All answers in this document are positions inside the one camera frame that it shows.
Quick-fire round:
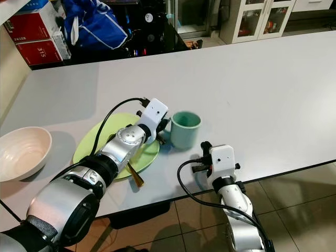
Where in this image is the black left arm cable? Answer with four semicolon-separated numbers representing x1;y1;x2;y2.
52;97;148;182

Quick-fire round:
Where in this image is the wooden spoon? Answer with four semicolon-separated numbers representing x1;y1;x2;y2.
125;160;145;188

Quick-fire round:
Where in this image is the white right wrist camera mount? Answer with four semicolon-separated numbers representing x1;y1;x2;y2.
209;145;237;182

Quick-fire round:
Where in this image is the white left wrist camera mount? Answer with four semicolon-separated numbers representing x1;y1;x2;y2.
139;98;170;138

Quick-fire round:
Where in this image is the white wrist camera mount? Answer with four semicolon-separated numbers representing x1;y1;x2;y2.
209;145;237;182
139;98;170;138

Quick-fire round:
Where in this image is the white ceramic bowl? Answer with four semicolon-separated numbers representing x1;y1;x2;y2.
0;127;53;182

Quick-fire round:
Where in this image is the light green plate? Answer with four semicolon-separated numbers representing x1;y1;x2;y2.
72;113;160;180

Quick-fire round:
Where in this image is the blue fabric bag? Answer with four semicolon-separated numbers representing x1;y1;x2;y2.
64;0;129;51

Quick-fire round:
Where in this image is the black glass cabinet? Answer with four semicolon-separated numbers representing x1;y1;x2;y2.
63;0;200;56

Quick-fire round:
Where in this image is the white glass door cabinet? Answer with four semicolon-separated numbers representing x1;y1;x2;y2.
219;0;297;44

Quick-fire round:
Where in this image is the red white cardboard box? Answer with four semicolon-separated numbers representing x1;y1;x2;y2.
10;3;64;43

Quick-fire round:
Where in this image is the black table base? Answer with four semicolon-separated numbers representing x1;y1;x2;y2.
110;202;158;229

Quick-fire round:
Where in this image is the red box with white print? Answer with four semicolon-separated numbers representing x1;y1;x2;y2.
16;34;71;66

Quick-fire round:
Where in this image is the blue white small box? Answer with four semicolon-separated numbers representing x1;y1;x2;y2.
26;0;56;12

